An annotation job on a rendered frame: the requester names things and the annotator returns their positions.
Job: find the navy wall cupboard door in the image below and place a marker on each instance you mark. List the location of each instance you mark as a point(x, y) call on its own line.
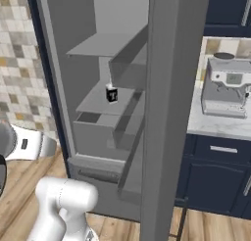
point(225, 9)

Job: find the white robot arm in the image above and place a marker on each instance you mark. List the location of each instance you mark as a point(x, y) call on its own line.
point(62, 199)

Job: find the silver coffee machine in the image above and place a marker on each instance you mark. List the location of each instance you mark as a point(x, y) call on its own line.
point(225, 88)

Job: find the grey fridge shelf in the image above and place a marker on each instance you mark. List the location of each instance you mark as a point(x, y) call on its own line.
point(98, 44)
point(98, 101)

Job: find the grey freezer drawer front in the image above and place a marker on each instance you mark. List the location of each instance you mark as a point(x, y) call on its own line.
point(94, 192)

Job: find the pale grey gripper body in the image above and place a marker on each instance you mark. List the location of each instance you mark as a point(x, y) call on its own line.
point(49, 146)

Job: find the grey fridge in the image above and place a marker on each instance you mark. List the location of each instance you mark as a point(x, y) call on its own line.
point(59, 88)

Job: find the navy drawer front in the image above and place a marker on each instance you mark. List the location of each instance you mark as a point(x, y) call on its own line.
point(222, 150)

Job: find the navy base cupboard door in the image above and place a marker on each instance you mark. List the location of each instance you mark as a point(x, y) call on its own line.
point(212, 189)

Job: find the grey fridge crisper drawer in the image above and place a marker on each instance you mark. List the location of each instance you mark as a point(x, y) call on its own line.
point(93, 137)

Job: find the grey fridge door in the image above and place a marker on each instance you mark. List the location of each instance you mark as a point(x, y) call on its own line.
point(170, 120)

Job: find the black and white jar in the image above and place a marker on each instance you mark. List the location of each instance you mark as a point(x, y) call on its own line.
point(112, 94)

